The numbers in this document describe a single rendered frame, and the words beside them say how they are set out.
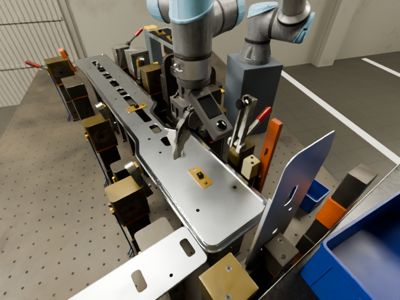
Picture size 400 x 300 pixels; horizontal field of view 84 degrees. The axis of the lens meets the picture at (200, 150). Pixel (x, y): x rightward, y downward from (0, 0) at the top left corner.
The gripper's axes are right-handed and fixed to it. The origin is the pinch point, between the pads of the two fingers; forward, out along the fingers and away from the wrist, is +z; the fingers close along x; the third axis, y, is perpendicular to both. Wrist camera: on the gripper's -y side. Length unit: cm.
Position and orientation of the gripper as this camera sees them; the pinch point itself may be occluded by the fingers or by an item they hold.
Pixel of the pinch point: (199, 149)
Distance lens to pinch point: 59.0
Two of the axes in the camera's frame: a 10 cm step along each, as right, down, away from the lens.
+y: -5.8, -5.6, 6.0
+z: 0.1, 7.3, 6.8
